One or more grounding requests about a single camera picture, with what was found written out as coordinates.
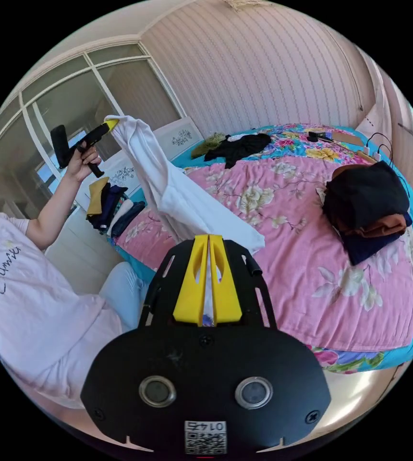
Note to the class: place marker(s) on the person's left forearm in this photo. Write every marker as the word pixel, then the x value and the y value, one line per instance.
pixel 53 212

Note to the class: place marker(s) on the pile of yellow navy clothes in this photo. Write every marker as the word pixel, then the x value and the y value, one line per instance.
pixel 109 201

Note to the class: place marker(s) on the heap of black olive clothes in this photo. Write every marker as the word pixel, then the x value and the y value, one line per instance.
pixel 242 147

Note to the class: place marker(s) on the pile of black brown clothes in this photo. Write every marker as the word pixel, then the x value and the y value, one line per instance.
pixel 365 194

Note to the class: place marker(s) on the white long sleeve shirt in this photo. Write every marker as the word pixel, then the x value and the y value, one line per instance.
pixel 177 194

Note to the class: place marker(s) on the person's left hand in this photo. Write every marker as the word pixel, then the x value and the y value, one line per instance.
pixel 78 167

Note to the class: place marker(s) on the white-framed window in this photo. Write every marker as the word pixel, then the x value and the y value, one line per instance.
pixel 66 90

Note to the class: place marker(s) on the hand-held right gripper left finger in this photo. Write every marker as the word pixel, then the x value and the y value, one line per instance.
pixel 188 288

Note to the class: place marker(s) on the flat brown carton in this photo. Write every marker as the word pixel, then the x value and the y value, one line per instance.
pixel 347 138

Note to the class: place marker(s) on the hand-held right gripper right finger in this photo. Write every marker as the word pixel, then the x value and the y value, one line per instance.
pixel 228 295

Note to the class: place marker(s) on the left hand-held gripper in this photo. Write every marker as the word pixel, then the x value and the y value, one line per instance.
pixel 93 135

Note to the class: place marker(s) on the bed with pink floral quilt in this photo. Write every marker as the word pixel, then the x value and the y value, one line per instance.
pixel 300 270

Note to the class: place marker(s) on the person's body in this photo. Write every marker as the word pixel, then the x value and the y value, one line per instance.
pixel 30 306

